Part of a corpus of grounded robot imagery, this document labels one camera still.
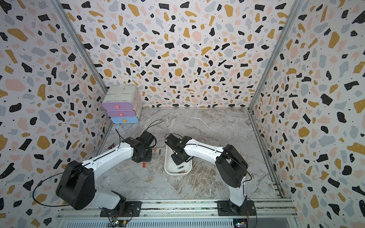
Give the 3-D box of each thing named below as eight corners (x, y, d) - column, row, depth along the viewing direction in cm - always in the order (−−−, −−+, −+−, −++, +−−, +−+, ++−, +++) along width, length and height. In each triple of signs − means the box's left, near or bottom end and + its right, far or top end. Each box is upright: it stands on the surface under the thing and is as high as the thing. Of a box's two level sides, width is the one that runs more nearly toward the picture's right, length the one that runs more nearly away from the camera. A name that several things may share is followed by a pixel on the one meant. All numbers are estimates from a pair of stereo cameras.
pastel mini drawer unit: (112, 125, 112) (98, 104, 95) (121, 106, 126) (110, 84, 109) (138, 125, 112) (128, 104, 95) (144, 106, 127) (137, 84, 109)
